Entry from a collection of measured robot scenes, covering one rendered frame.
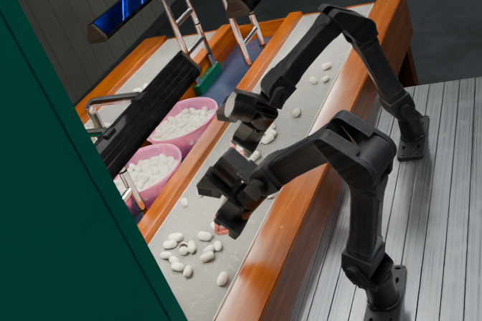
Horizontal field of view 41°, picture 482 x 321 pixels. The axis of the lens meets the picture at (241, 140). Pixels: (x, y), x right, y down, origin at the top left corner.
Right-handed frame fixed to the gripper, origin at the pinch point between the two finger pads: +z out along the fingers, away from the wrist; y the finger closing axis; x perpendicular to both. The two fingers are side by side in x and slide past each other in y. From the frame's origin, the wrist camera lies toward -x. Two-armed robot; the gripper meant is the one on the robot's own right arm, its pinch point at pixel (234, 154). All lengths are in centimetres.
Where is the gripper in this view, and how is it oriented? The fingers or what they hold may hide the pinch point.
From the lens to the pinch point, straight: 173.7
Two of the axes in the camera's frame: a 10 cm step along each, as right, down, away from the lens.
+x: 8.2, 5.7, 0.5
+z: -4.5, 5.9, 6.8
